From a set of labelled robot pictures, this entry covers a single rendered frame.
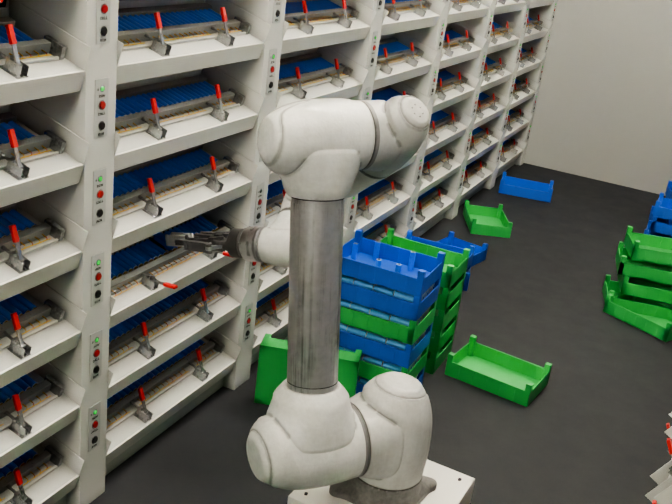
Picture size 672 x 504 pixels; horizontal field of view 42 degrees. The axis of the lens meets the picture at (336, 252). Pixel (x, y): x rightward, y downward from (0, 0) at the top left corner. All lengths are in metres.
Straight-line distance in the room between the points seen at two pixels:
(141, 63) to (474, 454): 1.46
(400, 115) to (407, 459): 0.70
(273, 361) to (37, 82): 1.23
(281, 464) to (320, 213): 0.48
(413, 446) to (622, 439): 1.22
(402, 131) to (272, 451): 0.64
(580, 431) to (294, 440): 1.39
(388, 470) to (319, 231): 0.53
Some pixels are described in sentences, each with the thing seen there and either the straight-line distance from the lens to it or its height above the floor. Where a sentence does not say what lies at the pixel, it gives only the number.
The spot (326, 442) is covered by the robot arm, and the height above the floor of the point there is 0.48.
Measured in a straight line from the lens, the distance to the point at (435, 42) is 3.67.
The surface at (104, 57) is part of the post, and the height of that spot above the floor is 1.09.
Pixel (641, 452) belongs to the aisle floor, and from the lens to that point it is 2.89.
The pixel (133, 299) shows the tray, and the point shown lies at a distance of 2.16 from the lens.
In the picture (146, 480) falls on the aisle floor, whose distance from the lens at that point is 2.38.
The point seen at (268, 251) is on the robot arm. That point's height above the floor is 0.64.
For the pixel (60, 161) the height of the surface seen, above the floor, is 0.89.
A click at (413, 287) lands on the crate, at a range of 2.56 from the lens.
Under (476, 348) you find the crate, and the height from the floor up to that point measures 0.03.
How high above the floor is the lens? 1.43
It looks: 22 degrees down
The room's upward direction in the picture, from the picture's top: 7 degrees clockwise
